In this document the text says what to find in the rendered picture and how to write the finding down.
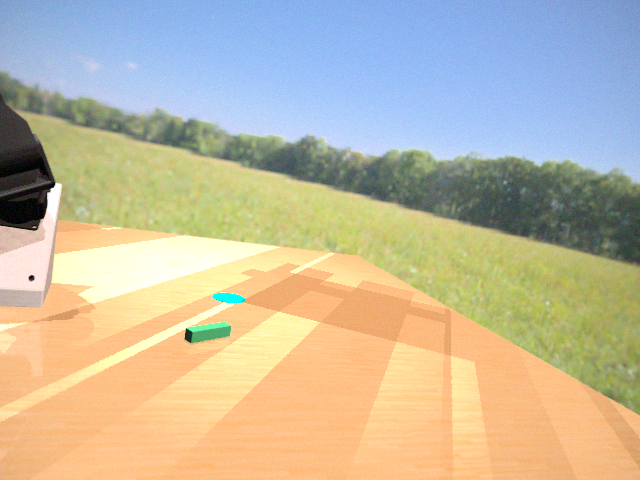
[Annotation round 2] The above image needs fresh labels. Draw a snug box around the green rectangular post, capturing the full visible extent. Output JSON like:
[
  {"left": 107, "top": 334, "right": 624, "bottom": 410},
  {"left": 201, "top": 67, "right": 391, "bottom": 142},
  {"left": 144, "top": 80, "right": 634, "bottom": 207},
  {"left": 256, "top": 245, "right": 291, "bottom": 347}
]
[{"left": 184, "top": 322, "right": 232, "bottom": 343}]

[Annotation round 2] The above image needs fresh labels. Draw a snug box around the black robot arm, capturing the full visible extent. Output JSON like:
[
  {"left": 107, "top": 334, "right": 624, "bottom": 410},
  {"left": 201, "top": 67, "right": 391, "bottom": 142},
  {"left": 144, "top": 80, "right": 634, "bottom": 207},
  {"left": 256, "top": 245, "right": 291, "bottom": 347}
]
[{"left": 0, "top": 93, "right": 55, "bottom": 231}]

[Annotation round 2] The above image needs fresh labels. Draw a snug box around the cyan circle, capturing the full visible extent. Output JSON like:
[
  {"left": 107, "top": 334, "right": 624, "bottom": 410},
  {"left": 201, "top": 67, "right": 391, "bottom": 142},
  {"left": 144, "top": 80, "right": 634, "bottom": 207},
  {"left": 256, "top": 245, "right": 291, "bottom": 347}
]
[{"left": 213, "top": 293, "right": 246, "bottom": 303}]

